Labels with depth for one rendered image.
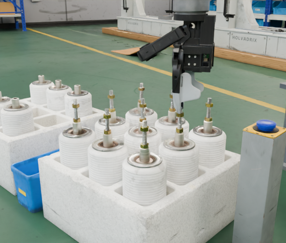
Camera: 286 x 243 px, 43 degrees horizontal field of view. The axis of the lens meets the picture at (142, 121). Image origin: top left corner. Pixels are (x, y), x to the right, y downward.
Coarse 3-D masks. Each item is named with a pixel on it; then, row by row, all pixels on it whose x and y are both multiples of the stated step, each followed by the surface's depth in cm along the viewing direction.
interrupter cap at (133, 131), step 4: (132, 128) 95; (136, 128) 95; (152, 128) 95; (128, 132) 92; (132, 132) 92; (136, 132) 93; (148, 132) 93; (152, 132) 92; (156, 132) 92; (136, 136) 90; (140, 136) 90; (148, 136) 90
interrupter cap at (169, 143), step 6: (168, 138) 88; (174, 138) 88; (186, 138) 88; (168, 144) 85; (174, 144) 86; (186, 144) 86; (192, 144) 85; (174, 150) 82; (180, 150) 82; (186, 150) 82
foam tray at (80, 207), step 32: (224, 160) 98; (64, 192) 89; (96, 192) 79; (192, 192) 80; (224, 192) 92; (64, 224) 93; (96, 224) 83; (128, 224) 74; (160, 224) 74; (192, 224) 83; (224, 224) 96
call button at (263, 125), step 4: (260, 120) 78; (264, 120) 78; (268, 120) 78; (256, 124) 78; (260, 124) 76; (264, 124) 76; (268, 124) 76; (272, 124) 76; (260, 128) 77; (264, 128) 76; (268, 128) 75; (272, 128) 76
